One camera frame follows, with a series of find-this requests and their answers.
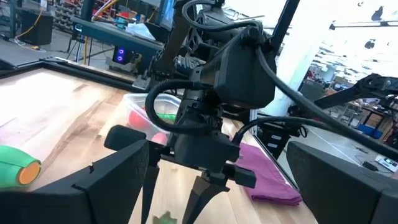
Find green toy pea pod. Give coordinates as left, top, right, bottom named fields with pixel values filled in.
left=155, top=112, right=177, bottom=123

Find white electronic board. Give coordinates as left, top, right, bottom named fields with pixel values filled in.
left=374, top=155, right=398, bottom=174

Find yellow cable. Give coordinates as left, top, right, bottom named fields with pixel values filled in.
left=14, top=9, right=47, bottom=53

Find parts bin shelf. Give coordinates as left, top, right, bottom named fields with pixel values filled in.
left=51, top=0, right=108, bottom=32

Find white crumpled cloth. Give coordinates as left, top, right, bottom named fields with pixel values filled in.
left=126, top=22, right=156, bottom=41

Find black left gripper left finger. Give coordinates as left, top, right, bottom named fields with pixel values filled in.
left=37, top=139, right=150, bottom=224

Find black controller box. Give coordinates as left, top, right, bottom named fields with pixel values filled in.
left=256, top=121, right=308, bottom=161

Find green toy vegetable orange end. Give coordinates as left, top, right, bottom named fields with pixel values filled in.
left=0, top=144, right=42, bottom=189

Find small green object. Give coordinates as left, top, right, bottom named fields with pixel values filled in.
left=152, top=210, right=178, bottom=224

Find computer monitor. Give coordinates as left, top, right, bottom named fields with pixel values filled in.
left=157, top=0, right=178, bottom=32

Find clear plastic tupperware container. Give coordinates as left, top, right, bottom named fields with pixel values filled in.
left=123, top=92, right=183, bottom=146

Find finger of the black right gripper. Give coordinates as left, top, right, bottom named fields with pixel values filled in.
left=182, top=172, right=231, bottom=224
left=140, top=148, right=161, bottom=224

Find pink toy peach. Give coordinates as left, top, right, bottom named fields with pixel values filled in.
left=151, top=132, right=170, bottom=146

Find black cabinet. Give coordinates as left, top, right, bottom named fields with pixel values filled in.
left=18, top=9, right=54, bottom=46

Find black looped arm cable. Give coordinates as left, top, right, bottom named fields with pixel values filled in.
left=182, top=0, right=262, bottom=34

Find red toy tomato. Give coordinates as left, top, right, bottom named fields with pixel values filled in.
left=127, top=110, right=152, bottom=131

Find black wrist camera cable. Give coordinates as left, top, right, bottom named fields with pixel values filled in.
left=231, top=115, right=349, bottom=146

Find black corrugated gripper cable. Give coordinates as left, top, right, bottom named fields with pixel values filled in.
left=144, top=79, right=218, bottom=135

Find grey desk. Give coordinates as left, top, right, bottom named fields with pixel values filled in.
left=71, top=15, right=165, bottom=75

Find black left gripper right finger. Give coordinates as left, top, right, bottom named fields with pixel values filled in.
left=285, top=141, right=383, bottom=224

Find purple cloth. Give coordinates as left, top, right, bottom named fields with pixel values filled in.
left=234, top=142, right=303, bottom=207

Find blue storage bin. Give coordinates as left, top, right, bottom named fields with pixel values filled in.
left=357, top=124, right=383, bottom=139

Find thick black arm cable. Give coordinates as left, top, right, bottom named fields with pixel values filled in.
left=254, top=43, right=398, bottom=161

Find black pole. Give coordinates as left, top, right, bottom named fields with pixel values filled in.
left=269, top=0, right=301, bottom=54

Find black computer purple lights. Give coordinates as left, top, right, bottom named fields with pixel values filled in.
left=107, top=45, right=141, bottom=74

